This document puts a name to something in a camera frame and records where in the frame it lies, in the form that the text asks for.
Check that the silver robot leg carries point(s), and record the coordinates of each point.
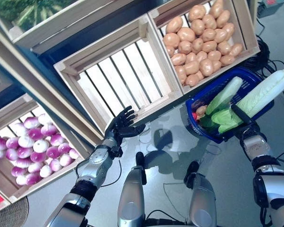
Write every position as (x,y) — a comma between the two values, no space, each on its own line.
(130,201)
(201,203)

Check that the dark robot waist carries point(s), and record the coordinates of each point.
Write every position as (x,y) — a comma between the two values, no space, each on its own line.
(165,223)

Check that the black robot foot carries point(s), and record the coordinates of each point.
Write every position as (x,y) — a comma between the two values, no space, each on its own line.
(191,168)
(139,158)

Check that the silver right robot leg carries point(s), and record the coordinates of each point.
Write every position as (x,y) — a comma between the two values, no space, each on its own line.
(201,203)

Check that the wooden display shelf frame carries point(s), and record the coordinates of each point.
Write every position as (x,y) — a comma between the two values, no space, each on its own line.
(38,85)

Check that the green striped pumpkin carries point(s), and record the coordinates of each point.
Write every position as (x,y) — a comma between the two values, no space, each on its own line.
(38,11)

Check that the black right robot foot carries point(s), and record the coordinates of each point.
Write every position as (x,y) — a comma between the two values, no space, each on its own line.
(191,168)

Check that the grey power strip red switch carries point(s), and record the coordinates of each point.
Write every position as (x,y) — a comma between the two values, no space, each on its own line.
(271,7)

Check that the blue plastic shopping basket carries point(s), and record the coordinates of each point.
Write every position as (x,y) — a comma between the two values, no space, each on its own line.
(191,111)

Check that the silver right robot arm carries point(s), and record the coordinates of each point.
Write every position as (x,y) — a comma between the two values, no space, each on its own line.
(274,184)

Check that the woven wicker basket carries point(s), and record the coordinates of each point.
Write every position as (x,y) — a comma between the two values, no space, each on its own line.
(9,215)

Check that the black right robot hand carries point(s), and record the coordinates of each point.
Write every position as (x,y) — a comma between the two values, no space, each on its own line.
(249,131)

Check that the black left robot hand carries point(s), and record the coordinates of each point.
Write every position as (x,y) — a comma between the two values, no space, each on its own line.
(123,127)

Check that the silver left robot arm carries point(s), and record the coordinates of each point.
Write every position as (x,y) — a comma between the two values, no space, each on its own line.
(94,163)

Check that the red tomato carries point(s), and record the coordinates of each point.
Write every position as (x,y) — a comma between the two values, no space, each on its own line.
(194,116)

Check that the black left robot foot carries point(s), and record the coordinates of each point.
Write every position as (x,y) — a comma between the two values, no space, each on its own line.
(139,158)

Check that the wooden slat crate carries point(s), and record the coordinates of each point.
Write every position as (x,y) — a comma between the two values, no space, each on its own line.
(9,111)
(227,67)
(97,45)
(49,27)

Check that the silver left robot leg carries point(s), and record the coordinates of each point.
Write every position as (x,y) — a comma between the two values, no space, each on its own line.
(130,201)

